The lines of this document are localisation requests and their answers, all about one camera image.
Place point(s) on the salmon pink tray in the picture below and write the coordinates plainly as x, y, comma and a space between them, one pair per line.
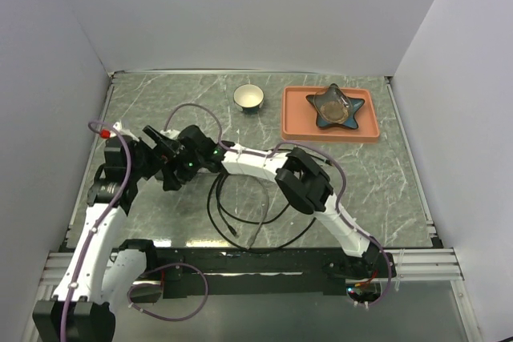
298, 118

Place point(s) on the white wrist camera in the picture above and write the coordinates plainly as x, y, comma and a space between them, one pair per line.
171, 134
116, 129

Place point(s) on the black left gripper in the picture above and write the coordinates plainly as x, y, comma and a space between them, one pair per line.
155, 156

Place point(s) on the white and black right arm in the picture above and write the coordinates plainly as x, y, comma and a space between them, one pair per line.
302, 181

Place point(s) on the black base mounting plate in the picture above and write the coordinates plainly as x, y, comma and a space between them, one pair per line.
194, 271

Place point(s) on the dark blue star dish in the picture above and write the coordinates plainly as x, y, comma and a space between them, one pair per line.
351, 123

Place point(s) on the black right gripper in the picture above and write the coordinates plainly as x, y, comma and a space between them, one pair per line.
170, 181

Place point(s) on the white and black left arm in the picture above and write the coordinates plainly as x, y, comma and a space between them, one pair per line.
84, 304

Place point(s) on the small white teal bowl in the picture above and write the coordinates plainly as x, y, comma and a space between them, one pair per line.
248, 98

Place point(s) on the aluminium frame rail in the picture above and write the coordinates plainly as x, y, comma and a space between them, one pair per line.
412, 265

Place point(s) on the black network switch box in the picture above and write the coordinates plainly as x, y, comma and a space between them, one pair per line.
164, 145

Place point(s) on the clear glass bowl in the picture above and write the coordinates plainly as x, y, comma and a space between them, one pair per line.
333, 105

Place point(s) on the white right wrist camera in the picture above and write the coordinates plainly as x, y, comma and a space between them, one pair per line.
171, 134

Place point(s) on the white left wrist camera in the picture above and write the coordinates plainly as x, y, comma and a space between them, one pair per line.
116, 129

